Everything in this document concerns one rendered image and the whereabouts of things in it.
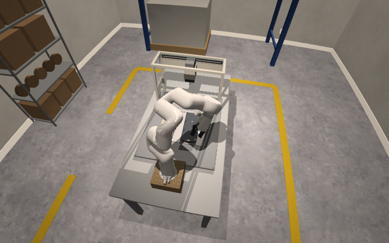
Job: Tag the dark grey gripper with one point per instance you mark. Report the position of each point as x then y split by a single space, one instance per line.
202 125

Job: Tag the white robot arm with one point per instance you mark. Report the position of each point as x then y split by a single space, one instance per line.
159 143

